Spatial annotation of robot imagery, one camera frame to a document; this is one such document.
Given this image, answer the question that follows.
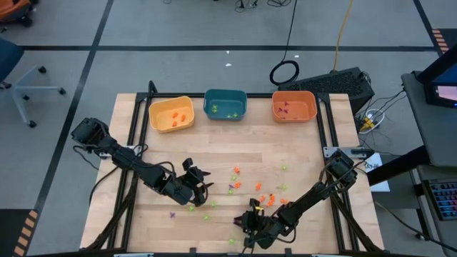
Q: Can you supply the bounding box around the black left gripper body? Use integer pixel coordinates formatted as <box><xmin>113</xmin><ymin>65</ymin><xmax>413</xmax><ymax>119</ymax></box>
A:
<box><xmin>167</xmin><ymin>158</ymin><xmax>207</xmax><ymax>208</ymax></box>

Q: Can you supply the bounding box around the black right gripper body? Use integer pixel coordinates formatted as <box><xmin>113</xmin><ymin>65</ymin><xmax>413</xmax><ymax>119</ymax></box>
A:
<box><xmin>244</xmin><ymin>198</ymin><xmax>286</xmax><ymax>250</ymax></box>

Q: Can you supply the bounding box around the teal plastic bin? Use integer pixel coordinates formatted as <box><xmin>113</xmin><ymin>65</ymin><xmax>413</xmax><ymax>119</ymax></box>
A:
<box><xmin>203</xmin><ymin>89</ymin><xmax>248</xmax><ymax>121</ymax></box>

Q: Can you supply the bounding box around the yellow plastic bin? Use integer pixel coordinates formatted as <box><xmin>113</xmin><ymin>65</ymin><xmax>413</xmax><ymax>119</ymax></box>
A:
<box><xmin>148</xmin><ymin>95</ymin><xmax>196</xmax><ymax>134</ymax></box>

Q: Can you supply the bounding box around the orange plastic bin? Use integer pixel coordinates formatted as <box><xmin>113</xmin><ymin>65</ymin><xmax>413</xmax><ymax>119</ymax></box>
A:
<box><xmin>271</xmin><ymin>90</ymin><xmax>318</xmax><ymax>124</ymax></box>

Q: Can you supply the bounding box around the white paper sheet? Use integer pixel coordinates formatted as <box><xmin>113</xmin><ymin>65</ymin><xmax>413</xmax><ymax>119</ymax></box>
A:
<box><xmin>364</xmin><ymin>158</ymin><xmax>391</xmax><ymax>193</ymax></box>

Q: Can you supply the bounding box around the black desk leg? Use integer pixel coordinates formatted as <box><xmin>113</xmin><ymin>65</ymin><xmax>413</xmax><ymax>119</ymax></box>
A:
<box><xmin>366</xmin><ymin>145</ymin><xmax>429</xmax><ymax>186</ymax></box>

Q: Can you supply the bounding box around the white power strip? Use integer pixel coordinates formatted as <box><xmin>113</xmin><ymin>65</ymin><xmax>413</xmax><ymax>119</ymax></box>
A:
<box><xmin>358</xmin><ymin>109</ymin><xmax>386</xmax><ymax>135</ymax></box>

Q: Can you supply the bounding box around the black computer case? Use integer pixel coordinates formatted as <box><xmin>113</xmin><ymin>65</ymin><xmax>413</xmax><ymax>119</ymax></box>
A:
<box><xmin>278</xmin><ymin>66</ymin><xmax>376</xmax><ymax>115</ymax></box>

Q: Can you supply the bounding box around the backlit rainbow keyboard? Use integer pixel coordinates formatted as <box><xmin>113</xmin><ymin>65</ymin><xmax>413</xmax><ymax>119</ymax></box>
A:
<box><xmin>428</xmin><ymin>178</ymin><xmax>457</xmax><ymax>221</ymax></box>

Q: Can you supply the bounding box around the grey side desk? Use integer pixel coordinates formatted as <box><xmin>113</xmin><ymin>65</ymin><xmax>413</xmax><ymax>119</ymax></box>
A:
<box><xmin>400</xmin><ymin>71</ymin><xmax>457</xmax><ymax>168</ymax></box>

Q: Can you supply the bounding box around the blue office chair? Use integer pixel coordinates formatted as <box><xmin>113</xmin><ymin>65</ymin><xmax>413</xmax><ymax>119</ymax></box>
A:
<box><xmin>0</xmin><ymin>37</ymin><xmax>67</xmax><ymax>129</ymax></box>

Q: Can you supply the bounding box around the black monitor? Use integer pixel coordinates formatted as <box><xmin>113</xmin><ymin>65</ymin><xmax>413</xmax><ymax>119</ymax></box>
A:
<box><xmin>416</xmin><ymin>44</ymin><xmax>457</xmax><ymax>109</ymax></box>

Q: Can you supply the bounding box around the orange office chair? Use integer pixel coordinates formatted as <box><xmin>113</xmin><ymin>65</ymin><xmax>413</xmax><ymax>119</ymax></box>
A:
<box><xmin>0</xmin><ymin>0</ymin><xmax>39</xmax><ymax>28</ymax></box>

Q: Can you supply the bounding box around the black aluminium table frame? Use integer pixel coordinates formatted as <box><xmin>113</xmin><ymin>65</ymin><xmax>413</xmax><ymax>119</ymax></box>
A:
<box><xmin>84</xmin><ymin>80</ymin><xmax>383</xmax><ymax>255</ymax></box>

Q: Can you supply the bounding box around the black coiled cable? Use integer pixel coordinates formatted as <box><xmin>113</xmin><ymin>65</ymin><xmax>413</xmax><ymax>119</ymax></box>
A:
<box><xmin>268</xmin><ymin>0</ymin><xmax>300</xmax><ymax>86</ymax></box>

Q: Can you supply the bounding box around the yellow hanging cable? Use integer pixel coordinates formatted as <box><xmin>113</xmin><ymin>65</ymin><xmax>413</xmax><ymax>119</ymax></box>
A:
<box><xmin>332</xmin><ymin>0</ymin><xmax>354</xmax><ymax>71</ymax></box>

